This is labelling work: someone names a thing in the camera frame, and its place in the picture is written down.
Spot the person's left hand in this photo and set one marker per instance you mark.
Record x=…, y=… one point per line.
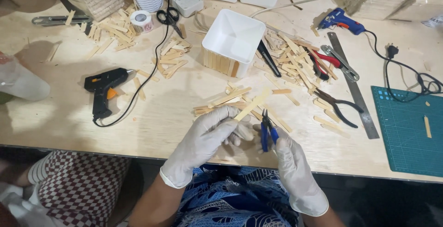
x=199, y=144

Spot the person's right hand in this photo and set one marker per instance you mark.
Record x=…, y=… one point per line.
x=297, y=178

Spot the person's left fingers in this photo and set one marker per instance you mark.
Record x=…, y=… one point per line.
x=231, y=130

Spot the long wooden craft stick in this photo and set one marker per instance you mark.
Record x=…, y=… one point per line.
x=254, y=103

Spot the pile of cut wooden sticks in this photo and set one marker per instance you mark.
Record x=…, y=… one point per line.
x=114, y=29
x=171, y=57
x=228, y=99
x=294, y=57

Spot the blue patterned clothing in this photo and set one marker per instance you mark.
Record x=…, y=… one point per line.
x=235, y=199

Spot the white box with glued sticks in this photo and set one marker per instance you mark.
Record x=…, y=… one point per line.
x=232, y=40

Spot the short wooden stick piece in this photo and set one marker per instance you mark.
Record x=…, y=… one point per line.
x=427, y=126
x=139, y=88
x=327, y=122
x=335, y=130
x=148, y=75

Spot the silver adjustable wrench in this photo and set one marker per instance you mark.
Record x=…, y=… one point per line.
x=341, y=62

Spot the black scissors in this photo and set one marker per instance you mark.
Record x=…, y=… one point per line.
x=169, y=16

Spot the steel ruler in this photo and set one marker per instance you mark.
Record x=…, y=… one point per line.
x=353, y=85

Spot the black hot glue gun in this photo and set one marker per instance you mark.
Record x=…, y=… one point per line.
x=102, y=88

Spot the white tape roll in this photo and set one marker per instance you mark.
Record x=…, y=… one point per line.
x=142, y=21

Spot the blue hot glue gun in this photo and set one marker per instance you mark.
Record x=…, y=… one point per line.
x=341, y=21

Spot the green cutting mat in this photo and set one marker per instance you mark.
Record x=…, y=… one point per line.
x=408, y=130

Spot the grey utility knife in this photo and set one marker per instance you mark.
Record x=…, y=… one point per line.
x=52, y=20

